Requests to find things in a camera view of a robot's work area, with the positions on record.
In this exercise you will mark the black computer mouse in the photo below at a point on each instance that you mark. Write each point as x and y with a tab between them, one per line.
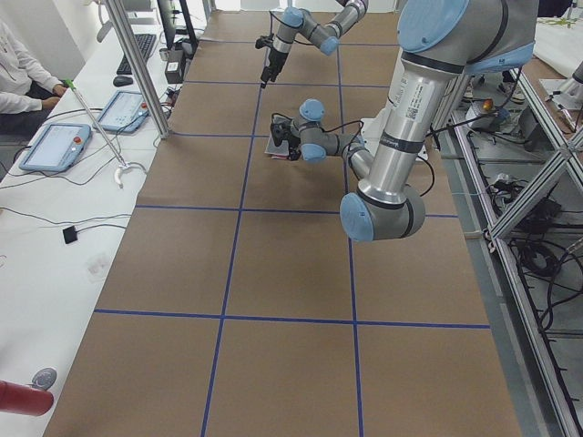
120	81

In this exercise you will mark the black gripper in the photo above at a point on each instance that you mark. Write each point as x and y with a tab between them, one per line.
294	147
274	59

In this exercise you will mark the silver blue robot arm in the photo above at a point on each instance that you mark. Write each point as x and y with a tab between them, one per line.
296	21
440	41

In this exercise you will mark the near blue teach pendant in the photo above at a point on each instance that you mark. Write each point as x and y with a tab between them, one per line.
57	148

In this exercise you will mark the far blue teach pendant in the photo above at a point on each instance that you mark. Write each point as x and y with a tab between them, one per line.
124	113

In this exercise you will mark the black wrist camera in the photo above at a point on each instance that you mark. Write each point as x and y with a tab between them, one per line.
280	132
264	41

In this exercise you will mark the black box with label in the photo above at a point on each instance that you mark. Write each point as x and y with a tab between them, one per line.
175	66

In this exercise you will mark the black monitor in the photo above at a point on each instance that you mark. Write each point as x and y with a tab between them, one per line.
167	14

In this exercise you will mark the red bottle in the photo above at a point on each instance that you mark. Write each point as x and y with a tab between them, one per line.
24	400

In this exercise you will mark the seated person in white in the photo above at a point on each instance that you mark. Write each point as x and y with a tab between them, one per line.
28	92

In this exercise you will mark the long reacher grabber stick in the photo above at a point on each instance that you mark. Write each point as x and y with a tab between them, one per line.
123	165

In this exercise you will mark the round silver lid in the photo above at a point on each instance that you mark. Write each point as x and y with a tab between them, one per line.
44	379

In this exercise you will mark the small black square pad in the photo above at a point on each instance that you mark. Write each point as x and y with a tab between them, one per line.
70	234

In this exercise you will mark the pink towel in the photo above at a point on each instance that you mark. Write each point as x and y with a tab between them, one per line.
277	150

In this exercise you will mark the blue teach pendant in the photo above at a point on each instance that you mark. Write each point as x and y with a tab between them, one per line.
124	113
57	148

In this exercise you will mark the aluminium frame post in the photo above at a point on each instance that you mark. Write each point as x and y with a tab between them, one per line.
129	45

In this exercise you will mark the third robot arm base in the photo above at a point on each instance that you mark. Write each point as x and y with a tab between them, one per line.
566	96

